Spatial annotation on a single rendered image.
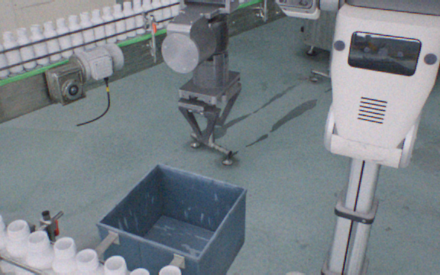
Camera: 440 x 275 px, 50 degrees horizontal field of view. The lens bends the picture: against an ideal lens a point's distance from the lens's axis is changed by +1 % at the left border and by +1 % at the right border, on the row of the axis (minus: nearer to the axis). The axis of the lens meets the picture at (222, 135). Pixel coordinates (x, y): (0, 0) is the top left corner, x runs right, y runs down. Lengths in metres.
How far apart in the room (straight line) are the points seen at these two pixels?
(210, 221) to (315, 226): 1.26
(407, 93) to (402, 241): 1.72
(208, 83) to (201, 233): 0.91
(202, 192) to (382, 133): 0.59
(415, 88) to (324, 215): 1.77
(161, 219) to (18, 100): 0.88
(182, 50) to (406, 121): 0.66
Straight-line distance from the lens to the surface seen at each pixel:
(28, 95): 2.19
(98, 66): 2.12
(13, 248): 1.06
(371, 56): 1.10
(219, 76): 0.73
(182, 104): 0.74
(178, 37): 0.64
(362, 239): 1.43
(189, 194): 1.52
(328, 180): 3.08
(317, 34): 4.76
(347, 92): 1.15
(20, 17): 4.66
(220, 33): 0.70
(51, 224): 1.15
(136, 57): 2.45
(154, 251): 1.26
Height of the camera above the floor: 1.81
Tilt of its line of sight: 32 degrees down
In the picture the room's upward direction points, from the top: straight up
